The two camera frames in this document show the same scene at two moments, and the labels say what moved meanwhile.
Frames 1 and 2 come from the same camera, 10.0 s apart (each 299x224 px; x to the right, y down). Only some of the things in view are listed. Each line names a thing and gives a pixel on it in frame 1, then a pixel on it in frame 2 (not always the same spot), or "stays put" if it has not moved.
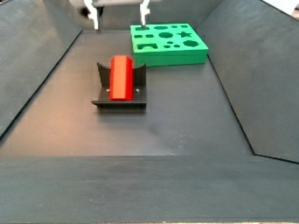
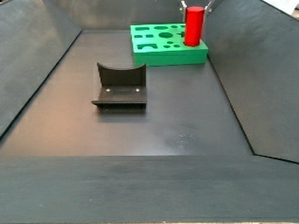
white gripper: (92, 3) → (182, 10)
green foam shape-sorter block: (167, 45) stays put
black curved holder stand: (139, 101) stays put
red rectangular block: (122, 72) → (194, 25)
